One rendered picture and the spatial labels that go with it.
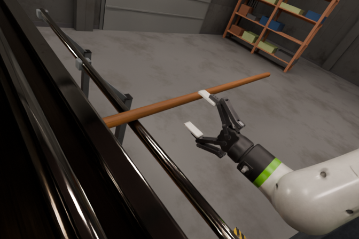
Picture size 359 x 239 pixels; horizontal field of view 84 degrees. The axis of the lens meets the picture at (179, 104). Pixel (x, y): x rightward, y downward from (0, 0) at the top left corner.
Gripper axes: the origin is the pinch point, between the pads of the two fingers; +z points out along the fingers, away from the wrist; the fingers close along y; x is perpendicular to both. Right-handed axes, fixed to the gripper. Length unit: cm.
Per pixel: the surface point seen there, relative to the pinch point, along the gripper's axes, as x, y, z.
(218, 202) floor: 79, 120, -17
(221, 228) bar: -20.3, 2.6, -27.5
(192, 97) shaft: 3.6, -0.4, 5.3
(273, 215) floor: 118, 120, -57
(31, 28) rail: -41.7, -23.9, 2.9
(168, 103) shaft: -7.8, -0.6, 5.4
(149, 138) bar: -19.4, 2.4, -1.9
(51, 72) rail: -42.6, -23.7, -7.2
